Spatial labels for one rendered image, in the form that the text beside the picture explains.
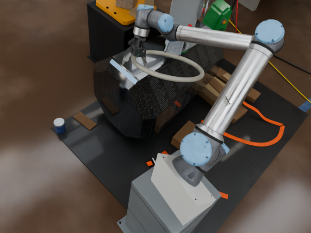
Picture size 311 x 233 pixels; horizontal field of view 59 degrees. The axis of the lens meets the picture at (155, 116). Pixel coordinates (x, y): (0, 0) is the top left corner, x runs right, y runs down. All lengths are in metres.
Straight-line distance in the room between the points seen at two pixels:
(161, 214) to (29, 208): 1.33
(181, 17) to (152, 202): 1.39
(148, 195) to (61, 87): 2.00
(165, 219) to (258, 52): 1.00
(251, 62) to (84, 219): 1.85
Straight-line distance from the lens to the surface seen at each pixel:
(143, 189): 1.70
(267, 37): 1.33
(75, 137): 2.88
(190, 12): 2.26
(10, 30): 4.25
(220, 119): 1.28
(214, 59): 2.85
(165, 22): 1.54
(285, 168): 3.23
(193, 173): 1.47
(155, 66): 2.35
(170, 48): 2.14
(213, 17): 4.00
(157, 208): 1.67
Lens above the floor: 2.41
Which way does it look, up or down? 52 degrees down
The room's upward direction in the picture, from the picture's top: 12 degrees clockwise
